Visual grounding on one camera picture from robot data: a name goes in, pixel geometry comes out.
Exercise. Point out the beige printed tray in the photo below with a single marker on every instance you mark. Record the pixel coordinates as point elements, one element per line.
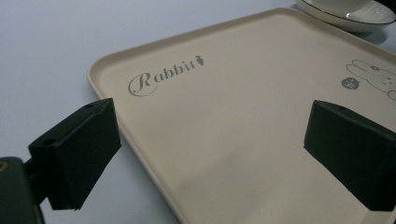
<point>236,133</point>

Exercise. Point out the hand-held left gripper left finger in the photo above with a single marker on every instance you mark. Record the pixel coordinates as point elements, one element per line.
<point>74,155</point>

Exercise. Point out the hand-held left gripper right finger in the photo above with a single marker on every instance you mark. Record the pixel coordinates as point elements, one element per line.
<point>351,152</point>

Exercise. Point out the white black-rimmed bowl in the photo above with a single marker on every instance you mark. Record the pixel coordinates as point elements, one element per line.
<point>348,14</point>

